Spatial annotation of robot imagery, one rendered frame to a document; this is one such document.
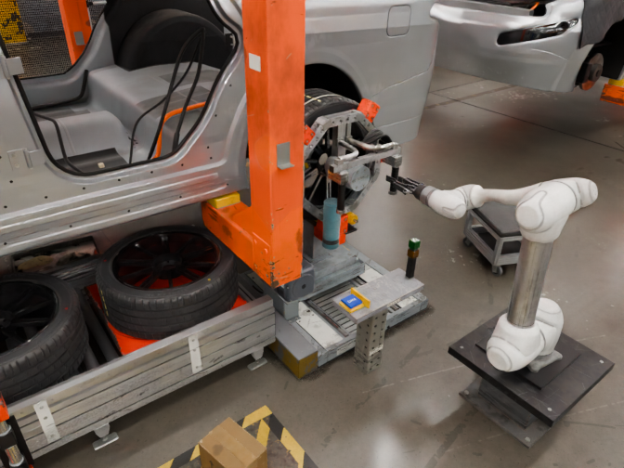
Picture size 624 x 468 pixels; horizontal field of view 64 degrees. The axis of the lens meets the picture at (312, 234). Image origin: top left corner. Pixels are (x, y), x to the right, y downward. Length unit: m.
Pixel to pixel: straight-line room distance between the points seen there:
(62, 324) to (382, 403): 1.43
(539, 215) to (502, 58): 3.03
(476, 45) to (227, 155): 2.90
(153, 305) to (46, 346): 0.43
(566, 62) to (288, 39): 3.25
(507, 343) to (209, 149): 1.52
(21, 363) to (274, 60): 1.42
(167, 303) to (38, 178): 0.71
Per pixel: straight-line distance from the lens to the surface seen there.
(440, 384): 2.60
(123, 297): 2.31
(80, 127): 3.03
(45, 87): 3.90
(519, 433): 2.51
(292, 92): 1.87
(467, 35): 4.82
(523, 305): 2.02
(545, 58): 4.66
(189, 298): 2.26
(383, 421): 2.40
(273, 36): 1.78
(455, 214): 2.26
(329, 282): 2.89
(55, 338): 2.21
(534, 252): 1.89
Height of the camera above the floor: 1.87
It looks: 31 degrees down
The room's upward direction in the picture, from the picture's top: 1 degrees clockwise
